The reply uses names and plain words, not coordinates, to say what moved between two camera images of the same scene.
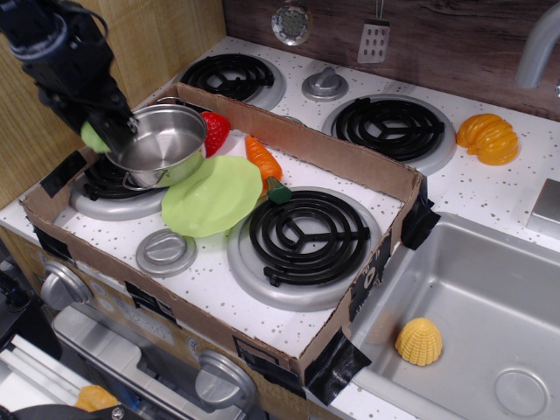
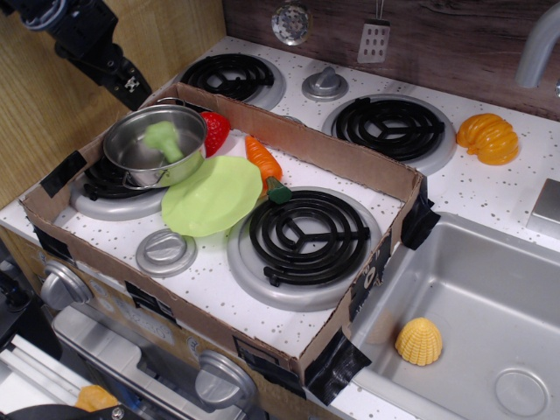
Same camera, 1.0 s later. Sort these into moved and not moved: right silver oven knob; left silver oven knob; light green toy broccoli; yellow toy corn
Moved: light green toy broccoli
Not moved: yellow toy corn; right silver oven knob; left silver oven knob
